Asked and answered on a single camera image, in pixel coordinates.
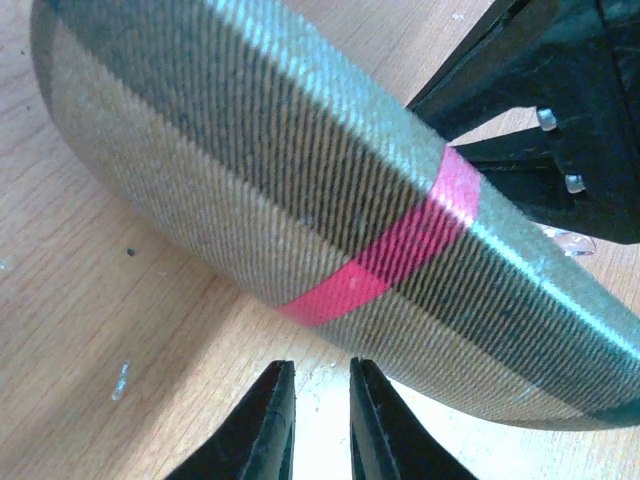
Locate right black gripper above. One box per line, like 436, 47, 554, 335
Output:
407, 1, 639, 245

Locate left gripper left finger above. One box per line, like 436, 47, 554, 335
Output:
167, 360, 296, 479

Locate plaid glasses case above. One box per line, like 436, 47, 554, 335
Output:
30, 1, 639, 430

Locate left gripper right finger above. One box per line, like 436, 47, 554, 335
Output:
350, 357, 475, 479

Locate pink transparent sunglasses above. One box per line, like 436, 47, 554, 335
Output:
542, 226, 596, 257

